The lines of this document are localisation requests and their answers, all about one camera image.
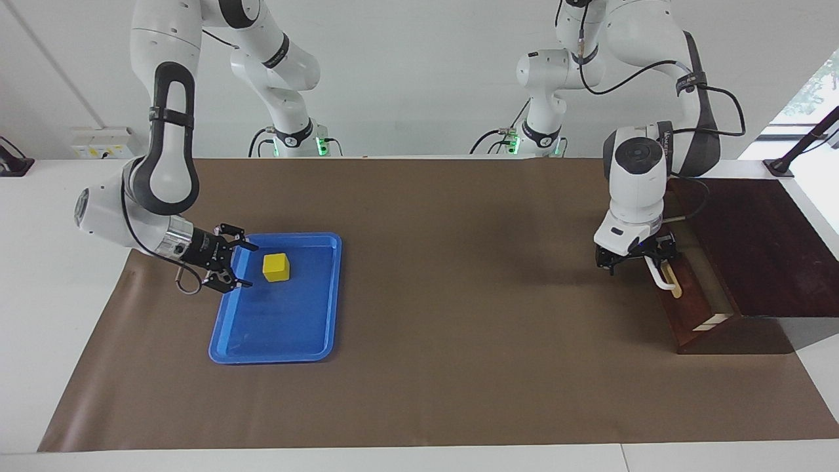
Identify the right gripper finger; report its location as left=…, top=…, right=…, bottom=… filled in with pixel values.
left=202, top=271, right=254, bottom=294
left=218, top=223, right=259, bottom=254

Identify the yellow cube block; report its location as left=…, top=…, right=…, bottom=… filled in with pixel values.
left=263, top=252, right=291, bottom=283

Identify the wooden drawer with white handle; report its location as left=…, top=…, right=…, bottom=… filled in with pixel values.
left=644, top=220, right=735, bottom=348

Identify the dark wooden drawer cabinet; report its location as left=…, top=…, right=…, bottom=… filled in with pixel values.
left=665, top=177, right=839, bottom=355

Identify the blue plastic tray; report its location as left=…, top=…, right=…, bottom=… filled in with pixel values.
left=208, top=232, right=343, bottom=365

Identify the brown table mat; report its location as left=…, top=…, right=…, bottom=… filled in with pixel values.
left=37, top=156, right=839, bottom=453

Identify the bright window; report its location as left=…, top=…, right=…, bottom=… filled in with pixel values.
left=737, top=49, right=839, bottom=161

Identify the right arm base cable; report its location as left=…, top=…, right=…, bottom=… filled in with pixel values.
left=248, top=127, right=279, bottom=158

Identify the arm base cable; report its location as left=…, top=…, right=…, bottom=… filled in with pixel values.
left=469, top=98, right=532, bottom=156
left=248, top=127, right=279, bottom=158

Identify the white wall power strip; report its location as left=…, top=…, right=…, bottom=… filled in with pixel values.
left=72, top=128, right=136, bottom=160

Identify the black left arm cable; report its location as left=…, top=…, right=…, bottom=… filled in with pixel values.
left=576, top=0, right=748, bottom=220

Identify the left arm base cable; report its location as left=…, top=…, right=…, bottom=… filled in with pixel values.
left=469, top=98, right=532, bottom=156

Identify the small black clamp mount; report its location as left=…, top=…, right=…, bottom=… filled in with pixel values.
left=0, top=136, right=35, bottom=178

